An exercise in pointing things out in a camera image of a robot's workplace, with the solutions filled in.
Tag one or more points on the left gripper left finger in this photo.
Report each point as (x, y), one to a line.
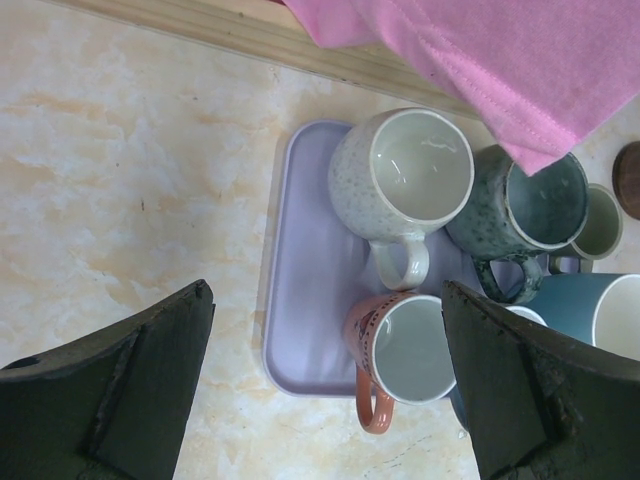
(113, 404)

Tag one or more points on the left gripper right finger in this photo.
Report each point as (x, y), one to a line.
(539, 404)

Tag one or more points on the light blue mug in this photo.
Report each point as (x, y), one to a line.
(600, 309)

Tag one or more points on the small olive green cup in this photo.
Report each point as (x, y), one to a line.
(600, 236)

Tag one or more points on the dark walnut coaster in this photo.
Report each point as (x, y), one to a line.
(626, 179)

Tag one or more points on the grey blue printed mug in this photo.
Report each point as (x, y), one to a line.
(455, 396)

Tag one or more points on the orange printed mug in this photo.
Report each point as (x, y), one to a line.
(399, 345)

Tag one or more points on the dark green speckled mug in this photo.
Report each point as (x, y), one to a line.
(516, 217)

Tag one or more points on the lavender plastic tray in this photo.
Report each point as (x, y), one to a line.
(319, 271)

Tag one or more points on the white speckled mug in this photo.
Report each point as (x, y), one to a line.
(396, 178)

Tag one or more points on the pink shirt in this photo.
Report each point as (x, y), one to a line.
(541, 75)

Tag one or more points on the wooden rack base tray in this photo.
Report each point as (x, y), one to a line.
(270, 31)

